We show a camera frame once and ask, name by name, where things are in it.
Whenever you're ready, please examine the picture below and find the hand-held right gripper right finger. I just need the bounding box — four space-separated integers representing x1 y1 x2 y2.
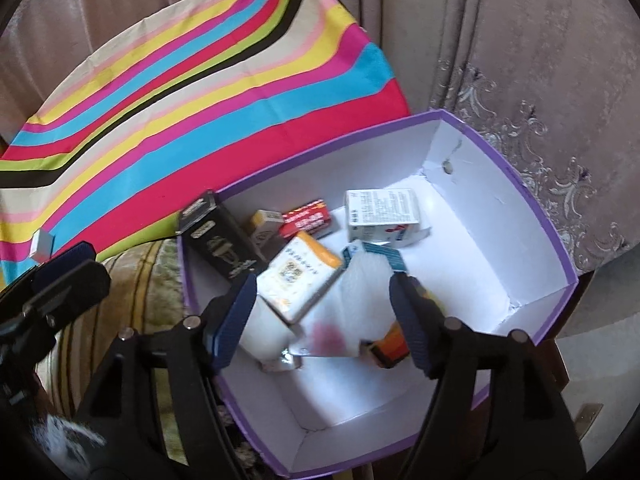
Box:
389 271 588 480

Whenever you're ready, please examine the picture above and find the beige velvet curtain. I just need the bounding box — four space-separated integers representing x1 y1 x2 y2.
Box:
0 0 640 281

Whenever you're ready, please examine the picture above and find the gold and white long box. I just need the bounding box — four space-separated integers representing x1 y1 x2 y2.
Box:
247 209 286 256

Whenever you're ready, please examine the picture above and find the blue patterned box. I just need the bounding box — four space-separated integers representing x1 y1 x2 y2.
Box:
341 240 407 273

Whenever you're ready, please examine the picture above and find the red box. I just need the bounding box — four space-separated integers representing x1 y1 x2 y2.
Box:
280 199 335 241

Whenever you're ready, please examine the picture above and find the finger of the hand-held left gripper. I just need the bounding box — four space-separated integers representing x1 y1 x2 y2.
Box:
30 242 99 288
25 259 112 331

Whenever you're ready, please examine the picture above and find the white card with pink print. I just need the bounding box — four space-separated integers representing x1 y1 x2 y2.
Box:
287 310 366 358

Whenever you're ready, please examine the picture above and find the orange and black box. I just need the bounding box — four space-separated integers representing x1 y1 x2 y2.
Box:
362 327 408 368

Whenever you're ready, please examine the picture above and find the striped colourful tablecloth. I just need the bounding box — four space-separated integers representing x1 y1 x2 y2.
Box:
0 0 411 286

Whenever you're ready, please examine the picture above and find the purple cardboard box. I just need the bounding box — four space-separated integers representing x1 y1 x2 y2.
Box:
175 109 581 478

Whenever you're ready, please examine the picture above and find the white box with blue text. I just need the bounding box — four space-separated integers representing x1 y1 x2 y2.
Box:
344 188 432 248

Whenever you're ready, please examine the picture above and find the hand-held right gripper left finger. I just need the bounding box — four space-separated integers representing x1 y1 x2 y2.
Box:
75 274 259 480

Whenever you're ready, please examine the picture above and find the small white box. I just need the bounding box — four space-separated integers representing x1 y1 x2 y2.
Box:
29 230 55 263

